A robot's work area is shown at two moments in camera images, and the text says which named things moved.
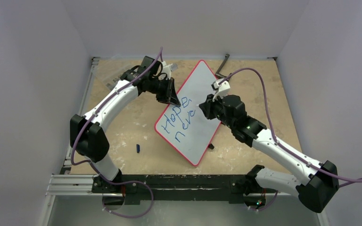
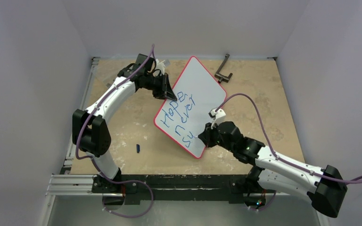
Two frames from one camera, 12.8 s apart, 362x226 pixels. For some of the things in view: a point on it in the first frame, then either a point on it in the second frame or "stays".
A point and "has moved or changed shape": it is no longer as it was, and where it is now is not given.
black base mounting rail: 233,188 stays
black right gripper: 209,109 -> 211,137
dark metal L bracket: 219,75 stays
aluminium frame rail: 74,185 stays
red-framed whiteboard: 186,129 has moved or changed shape
